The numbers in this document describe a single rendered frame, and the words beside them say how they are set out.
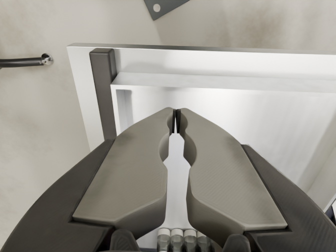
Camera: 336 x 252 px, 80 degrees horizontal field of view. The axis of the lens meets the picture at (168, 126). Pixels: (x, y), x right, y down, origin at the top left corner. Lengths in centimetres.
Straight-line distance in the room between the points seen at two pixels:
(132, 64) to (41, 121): 133
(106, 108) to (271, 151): 20
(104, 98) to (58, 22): 103
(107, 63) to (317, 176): 30
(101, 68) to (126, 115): 6
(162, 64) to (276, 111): 14
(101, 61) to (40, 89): 121
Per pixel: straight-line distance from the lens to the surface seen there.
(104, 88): 21
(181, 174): 29
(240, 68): 22
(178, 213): 36
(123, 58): 21
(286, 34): 122
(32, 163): 181
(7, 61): 127
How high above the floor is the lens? 108
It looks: 58 degrees down
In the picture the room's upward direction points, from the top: 177 degrees counter-clockwise
